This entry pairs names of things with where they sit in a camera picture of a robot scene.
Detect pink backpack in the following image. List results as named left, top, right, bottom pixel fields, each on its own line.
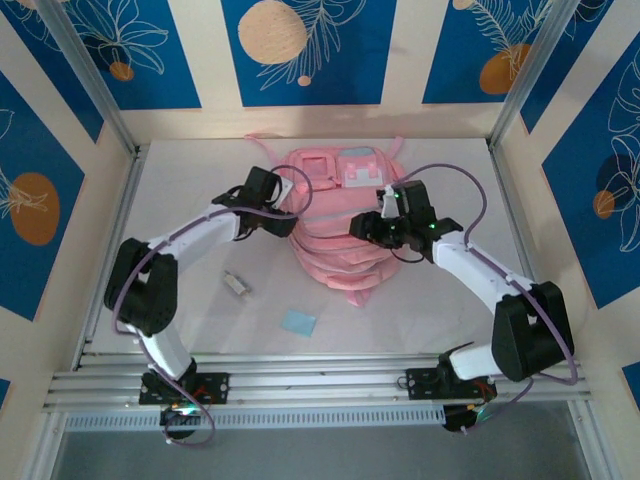
left=243, top=132, right=405, bottom=309

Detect light blue sticky notes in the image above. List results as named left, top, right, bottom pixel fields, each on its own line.
left=278, top=308, right=319, bottom=337

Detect black controller board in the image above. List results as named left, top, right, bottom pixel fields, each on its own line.
left=442, top=403, right=489, bottom=435
left=158, top=405, right=201, bottom=441

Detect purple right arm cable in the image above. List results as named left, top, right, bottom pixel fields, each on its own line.
left=399, top=163, right=576, bottom=436

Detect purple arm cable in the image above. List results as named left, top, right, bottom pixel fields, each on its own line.
left=110, top=164, right=314, bottom=449
left=399, top=163, right=576, bottom=436

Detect aluminium table side rail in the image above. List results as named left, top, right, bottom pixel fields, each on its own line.
left=487, top=142, right=566, bottom=361
left=73, top=144, right=146, bottom=371

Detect aluminium frame rail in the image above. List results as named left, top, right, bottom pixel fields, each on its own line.
left=42, top=352, right=594, bottom=414

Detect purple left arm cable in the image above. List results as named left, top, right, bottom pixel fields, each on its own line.
left=110, top=164, right=314, bottom=449

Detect grey slotted cable duct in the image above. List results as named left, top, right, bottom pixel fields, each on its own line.
left=64, top=405, right=446, bottom=432

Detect aluminium frame post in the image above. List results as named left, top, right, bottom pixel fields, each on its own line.
left=37, top=0, right=144, bottom=156
left=488, top=0, right=586, bottom=151

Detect aluminium frame leg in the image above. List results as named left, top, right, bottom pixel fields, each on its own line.
left=567, top=399, right=609, bottom=480
left=27, top=412, right=69, bottom=480

